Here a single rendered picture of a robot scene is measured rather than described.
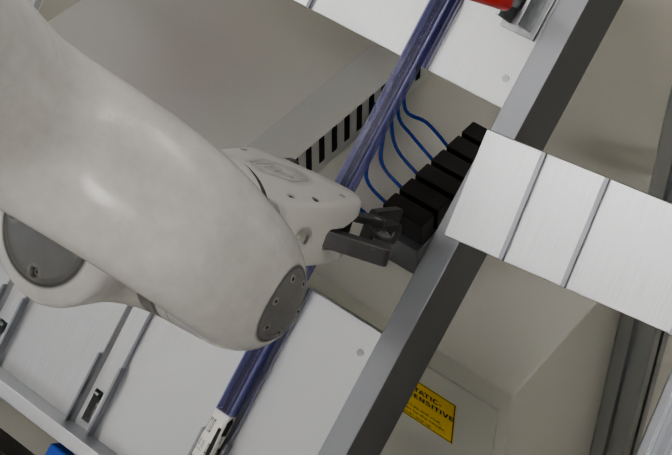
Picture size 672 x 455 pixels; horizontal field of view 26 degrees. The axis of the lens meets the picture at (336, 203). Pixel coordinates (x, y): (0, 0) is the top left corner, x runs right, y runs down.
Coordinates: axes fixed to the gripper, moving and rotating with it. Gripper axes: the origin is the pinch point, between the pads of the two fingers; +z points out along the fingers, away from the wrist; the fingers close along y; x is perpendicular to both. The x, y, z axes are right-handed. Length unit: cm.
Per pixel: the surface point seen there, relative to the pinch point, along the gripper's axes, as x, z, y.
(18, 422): 63, 61, 65
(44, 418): 24.1, -5.3, 15.0
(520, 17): -17.1, 0.9, -8.3
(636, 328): 11, 49, -12
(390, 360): 8.0, -1.8, -9.0
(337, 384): 11.7, -1.2, -5.5
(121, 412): 21.6, -2.7, 10.2
